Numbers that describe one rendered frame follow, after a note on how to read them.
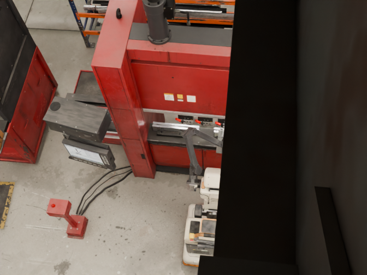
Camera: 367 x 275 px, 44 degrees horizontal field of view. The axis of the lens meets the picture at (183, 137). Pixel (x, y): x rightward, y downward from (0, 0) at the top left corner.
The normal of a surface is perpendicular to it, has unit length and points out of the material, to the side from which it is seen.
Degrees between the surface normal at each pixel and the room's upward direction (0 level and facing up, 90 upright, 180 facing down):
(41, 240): 0
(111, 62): 0
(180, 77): 90
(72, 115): 0
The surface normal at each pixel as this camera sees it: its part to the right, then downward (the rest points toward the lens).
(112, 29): -0.06, -0.46
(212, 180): -0.12, 0.34
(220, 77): -0.14, 0.88
